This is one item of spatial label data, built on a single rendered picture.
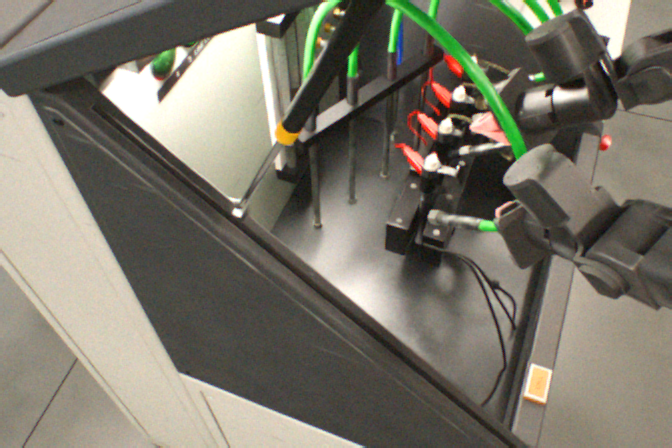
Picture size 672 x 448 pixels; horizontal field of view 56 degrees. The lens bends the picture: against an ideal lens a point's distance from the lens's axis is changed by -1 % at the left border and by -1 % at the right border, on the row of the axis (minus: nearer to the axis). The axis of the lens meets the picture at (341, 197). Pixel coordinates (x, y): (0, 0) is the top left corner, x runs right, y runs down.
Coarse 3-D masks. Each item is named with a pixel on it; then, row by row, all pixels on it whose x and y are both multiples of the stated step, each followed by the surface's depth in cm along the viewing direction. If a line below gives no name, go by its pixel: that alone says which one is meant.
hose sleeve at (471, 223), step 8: (440, 216) 89; (448, 216) 88; (456, 216) 87; (464, 216) 86; (472, 216) 86; (440, 224) 90; (448, 224) 88; (456, 224) 87; (464, 224) 86; (472, 224) 84
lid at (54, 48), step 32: (64, 0) 56; (96, 0) 49; (128, 0) 43; (160, 0) 40; (192, 0) 39; (224, 0) 38; (256, 0) 37; (288, 0) 36; (320, 0) 35; (32, 32) 53; (64, 32) 47; (96, 32) 44; (128, 32) 43; (160, 32) 42; (192, 32) 41; (224, 32) 40; (0, 64) 53; (32, 64) 51; (64, 64) 49; (96, 64) 47
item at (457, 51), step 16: (336, 0) 77; (400, 0) 70; (320, 16) 82; (416, 16) 69; (432, 32) 69; (448, 32) 68; (448, 48) 68; (304, 64) 91; (464, 64) 68; (480, 80) 68; (496, 96) 68; (496, 112) 69; (512, 128) 69; (512, 144) 70; (480, 224) 84
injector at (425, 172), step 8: (424, 160) 99; (424, 168) 98; (424, 176) 99; (432, 176) 98; (424, 184) 100; (432, 184) 100; (440, 184) 102; (424, 192) 102; (432, 192) 102; (440, 192) 101; (448, 192) 101; (424, 200) 104; (424, 208) 106; (424, 216) 107; (424, 224) 109; (416, 232) 112; (416, 240) 114
